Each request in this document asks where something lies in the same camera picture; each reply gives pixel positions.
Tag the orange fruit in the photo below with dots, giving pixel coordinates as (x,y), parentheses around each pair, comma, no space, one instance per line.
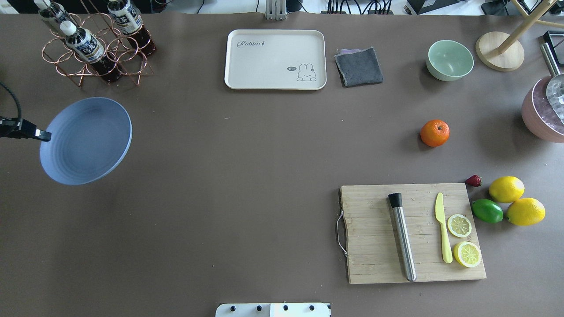
(435,133)

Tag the blue round plate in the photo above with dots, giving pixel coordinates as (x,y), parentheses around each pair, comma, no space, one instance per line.
(89,139)

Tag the cream rabbit tray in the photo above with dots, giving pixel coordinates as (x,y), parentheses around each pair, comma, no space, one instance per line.
(275,59)

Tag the grey folded cloth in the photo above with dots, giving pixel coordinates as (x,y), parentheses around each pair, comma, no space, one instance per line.
(358,67)

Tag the steel muddler black tip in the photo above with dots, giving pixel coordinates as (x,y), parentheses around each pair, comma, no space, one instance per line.
(402,231)

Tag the wooden cutting board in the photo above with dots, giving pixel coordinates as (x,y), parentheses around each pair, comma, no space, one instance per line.
(372,242)

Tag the lemon slice upper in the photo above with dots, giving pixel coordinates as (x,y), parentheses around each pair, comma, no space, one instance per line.
(459,226)

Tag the lemon slice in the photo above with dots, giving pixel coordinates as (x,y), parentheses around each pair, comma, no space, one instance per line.
(459,226)
(467,254)

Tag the yellow plastic knife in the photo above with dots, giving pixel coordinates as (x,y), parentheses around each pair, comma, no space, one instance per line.
(439,209)

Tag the green bowl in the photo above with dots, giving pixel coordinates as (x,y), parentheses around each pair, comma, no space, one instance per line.
(448,60)

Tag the red strawberry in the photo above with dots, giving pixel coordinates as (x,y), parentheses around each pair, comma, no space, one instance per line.
(474,181)

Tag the lemon slice lower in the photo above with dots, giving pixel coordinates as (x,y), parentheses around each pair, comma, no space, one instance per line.
(467,254)

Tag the tea bottle middle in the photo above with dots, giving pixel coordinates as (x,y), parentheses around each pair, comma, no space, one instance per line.
(129,22)

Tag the tea bottle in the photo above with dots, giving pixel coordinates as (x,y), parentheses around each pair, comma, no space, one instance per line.
(53,14)
(90,50)
(129,22)

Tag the green lime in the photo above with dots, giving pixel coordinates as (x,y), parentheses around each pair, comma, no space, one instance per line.
(487,210)

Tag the yellow lemon upper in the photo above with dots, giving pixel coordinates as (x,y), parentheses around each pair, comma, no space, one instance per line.
(506,189)

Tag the yellow lemon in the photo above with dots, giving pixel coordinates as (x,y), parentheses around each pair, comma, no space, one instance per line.
(526,211)
(506,189)

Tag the tea bottle front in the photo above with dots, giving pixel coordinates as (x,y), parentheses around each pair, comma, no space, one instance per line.
(90,50)

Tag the wooden stand round base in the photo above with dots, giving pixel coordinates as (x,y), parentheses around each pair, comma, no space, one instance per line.
(501,51)

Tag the yellow lemon lower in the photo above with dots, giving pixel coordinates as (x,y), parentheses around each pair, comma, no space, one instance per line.
(526,211)

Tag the pink bowl with ice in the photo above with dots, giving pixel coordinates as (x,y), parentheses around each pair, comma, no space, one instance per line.
(539,116)

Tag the tea bottle back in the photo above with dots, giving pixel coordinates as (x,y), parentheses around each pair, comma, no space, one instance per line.
(53,14)

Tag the metal scoop in bowl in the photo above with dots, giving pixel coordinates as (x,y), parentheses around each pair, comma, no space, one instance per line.
(555,87)

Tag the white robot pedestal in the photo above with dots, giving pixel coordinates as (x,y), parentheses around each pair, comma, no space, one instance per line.
(284,309)

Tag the copper wire bottle rack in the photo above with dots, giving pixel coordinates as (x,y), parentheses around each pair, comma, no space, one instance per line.
(107,45)

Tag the black camera on cable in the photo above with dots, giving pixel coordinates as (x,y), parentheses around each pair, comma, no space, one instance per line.
(19,128)

